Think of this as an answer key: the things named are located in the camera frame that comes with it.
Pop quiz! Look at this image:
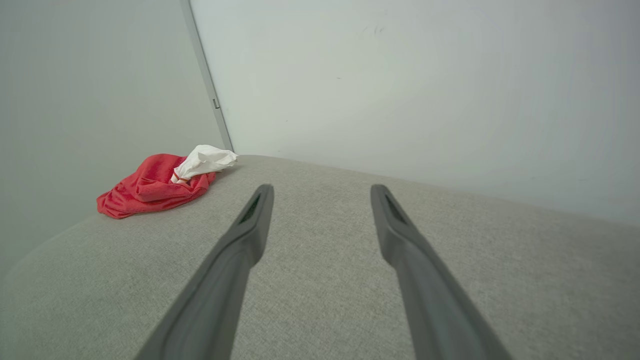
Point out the grey wall trim strip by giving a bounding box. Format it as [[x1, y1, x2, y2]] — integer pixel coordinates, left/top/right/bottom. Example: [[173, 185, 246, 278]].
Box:
[[180, 0, 235, 152]]

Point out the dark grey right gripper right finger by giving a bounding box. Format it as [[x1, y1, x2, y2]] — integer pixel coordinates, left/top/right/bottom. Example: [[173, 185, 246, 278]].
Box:
[[370, 184, 512, 360]]

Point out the red and white shirt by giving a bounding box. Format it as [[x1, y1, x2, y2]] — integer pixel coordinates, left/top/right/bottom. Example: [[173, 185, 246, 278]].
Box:
[[96, 144, 239, 220]]

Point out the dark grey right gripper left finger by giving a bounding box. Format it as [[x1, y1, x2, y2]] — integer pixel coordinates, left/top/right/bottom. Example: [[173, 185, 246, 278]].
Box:
[[135, 184, 275, 360]]

